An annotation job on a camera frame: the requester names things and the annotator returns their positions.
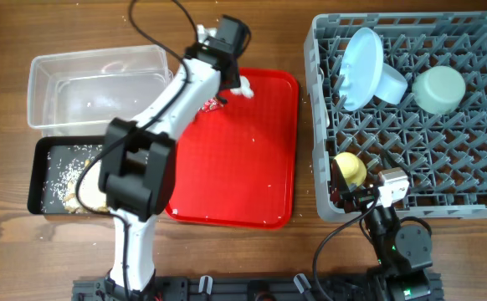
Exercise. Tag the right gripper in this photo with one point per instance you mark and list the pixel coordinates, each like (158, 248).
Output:
(356, 195)

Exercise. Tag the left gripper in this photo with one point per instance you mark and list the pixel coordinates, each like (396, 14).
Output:
(236, 82)

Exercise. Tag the yellow plastic cup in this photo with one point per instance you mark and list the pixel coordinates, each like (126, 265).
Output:
(352, 168)

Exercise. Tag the white tissue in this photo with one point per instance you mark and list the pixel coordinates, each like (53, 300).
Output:
(244, 89)

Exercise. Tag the red candy wrapper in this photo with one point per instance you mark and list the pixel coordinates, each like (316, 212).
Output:
(213, 104)

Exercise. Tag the light blue bowl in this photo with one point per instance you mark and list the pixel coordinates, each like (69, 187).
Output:
(392, 85)

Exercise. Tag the light blue plate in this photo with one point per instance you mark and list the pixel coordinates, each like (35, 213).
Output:
(361, 68)

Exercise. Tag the pale green bowl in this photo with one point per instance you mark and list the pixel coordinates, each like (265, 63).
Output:
(439, 90)

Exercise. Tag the white plastic spoon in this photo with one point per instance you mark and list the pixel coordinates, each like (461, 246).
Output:
(321, 78)

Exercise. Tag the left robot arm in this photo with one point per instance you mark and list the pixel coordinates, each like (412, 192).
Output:
(138, 160)

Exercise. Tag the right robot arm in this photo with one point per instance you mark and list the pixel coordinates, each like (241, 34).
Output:
(403, 251)

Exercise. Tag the grey dishwasher rack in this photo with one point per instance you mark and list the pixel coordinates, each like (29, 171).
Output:
(444, 155)

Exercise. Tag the red plastic tray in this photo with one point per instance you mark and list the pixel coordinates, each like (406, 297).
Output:
(236, 164)

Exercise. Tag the clear plastic bin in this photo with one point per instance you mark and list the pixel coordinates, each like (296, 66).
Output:
(79, 93)

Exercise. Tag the black plastic tray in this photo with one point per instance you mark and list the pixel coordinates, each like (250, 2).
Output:
(57, 162)

